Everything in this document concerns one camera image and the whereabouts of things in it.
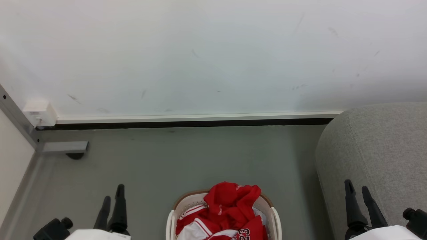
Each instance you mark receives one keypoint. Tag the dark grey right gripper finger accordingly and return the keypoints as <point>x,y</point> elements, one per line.
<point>352,208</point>
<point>374,210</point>

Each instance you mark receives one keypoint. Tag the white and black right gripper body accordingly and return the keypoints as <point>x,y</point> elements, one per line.
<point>383,233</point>

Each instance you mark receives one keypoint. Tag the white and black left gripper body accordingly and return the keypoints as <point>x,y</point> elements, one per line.
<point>110,234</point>

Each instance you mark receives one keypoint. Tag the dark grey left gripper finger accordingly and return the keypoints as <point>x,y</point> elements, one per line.
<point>102,215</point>
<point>119,208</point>

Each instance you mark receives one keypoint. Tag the red and white jersey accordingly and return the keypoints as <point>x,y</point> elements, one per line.
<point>227,210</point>

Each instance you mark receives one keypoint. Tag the grey fabric sofa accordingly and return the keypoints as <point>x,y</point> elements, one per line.
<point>377,150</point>

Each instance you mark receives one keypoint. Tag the white plastic laundry basket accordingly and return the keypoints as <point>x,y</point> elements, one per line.
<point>180,208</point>

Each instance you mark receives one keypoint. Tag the black partition foot caster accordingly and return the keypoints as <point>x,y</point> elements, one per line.
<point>75,155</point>

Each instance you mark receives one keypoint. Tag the black baseboard strip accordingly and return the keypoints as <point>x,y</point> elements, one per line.
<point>186,124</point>

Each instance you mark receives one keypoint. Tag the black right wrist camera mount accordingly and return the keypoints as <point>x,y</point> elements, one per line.
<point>417,220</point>

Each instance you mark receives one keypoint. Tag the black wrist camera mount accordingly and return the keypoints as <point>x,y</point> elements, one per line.
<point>417,220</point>
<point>53,230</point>

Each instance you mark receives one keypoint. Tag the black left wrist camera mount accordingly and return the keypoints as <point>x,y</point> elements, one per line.
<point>53,230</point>

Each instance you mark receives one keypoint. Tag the white wall junction box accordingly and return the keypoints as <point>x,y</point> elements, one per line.
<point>38,113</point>

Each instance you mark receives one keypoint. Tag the white wall trim strip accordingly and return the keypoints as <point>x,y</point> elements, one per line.
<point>200,117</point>

